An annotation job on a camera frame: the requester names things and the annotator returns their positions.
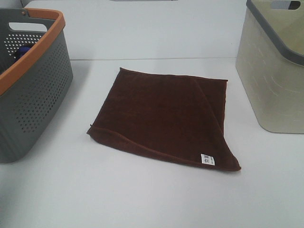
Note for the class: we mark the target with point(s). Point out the brown towel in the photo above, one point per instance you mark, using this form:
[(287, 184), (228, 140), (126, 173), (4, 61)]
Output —
[(178, 119)]

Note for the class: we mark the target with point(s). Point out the blue cloth in basket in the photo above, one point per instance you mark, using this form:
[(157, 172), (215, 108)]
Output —
[(21, 52)]

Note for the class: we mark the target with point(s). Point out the beige basket grey rim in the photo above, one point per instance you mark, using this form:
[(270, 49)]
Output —
[(270, 63)]

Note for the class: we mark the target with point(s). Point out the grey perforated basket orange rim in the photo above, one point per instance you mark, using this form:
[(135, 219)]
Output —
[(33, 87)]

